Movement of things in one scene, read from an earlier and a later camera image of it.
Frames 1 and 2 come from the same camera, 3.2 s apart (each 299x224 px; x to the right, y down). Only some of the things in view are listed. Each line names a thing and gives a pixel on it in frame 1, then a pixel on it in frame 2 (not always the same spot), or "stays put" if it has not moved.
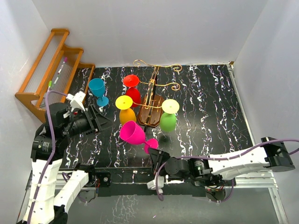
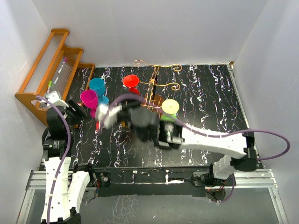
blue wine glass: [97, 87] stays put
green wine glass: [167, 119] stays put
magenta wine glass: [131, 131] → [90, 99]
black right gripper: [157, 157] → [126, 104]
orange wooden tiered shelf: [56, 74] stays put
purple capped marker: [65, 60] stays put
